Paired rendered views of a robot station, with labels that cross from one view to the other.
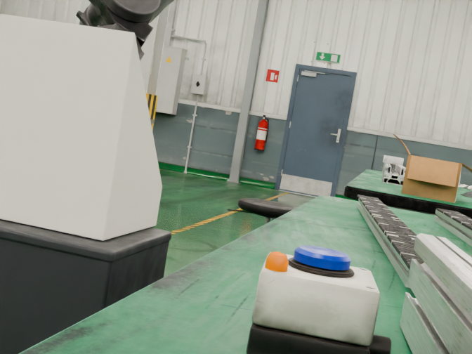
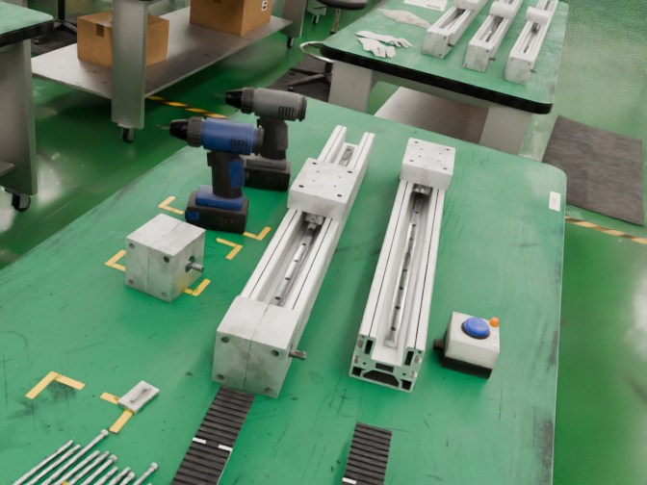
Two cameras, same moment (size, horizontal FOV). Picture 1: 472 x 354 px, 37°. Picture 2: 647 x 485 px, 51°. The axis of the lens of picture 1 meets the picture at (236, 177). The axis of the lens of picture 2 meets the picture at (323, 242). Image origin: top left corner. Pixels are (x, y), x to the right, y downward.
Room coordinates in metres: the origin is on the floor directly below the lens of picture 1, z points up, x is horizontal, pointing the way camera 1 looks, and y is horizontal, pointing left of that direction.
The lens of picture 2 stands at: (1.40, -0.33, 1.48)
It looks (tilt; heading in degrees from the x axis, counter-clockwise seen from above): 31 degrees down; 180
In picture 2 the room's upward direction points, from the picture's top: 11 degrees clockwise
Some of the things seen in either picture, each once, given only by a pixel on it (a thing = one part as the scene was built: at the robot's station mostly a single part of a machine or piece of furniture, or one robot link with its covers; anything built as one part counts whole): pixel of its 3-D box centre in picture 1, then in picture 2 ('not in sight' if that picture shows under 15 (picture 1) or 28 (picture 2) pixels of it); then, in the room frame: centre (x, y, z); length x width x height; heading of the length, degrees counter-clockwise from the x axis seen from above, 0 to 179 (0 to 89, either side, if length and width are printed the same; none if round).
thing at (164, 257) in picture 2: not in sight; (171, 259); (0.45, -0.59, 0.83); 0.11 x 0.10 x 0.10; 74
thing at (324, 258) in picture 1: (321, 263); (476, 328); (0.49, -0.07, 0.84); 0.04 x 0.04 x 0.02
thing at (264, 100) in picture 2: not in sight; (255, 136); (0.01, -0.53, 0.89); 0.20 x 0.08 x 0.22; 98
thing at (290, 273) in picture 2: not in sight; (319, 215); (0.18, -0.36, 0.82); 0.80 x 0.10 x 0.09; 174
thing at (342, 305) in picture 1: (325, 310); (465, 342); (0.49, -0.08, 0.81); 0.10 x 0.08 x 0.06; 84
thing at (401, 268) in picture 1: (384, 226); not in sight; (1.28, -0.28, 0.79); 0.96 x 0.04 x 0.03; 174
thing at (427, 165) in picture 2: not in sight; (427, 168); (-0.05, -0.14, 0.87); 0.16 x 0.11 x 0.07; 174
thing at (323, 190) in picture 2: not in sight; (323, 193); (0.18, -0.36, 0.87); 0.16 x 0.11 x 0.07; 174
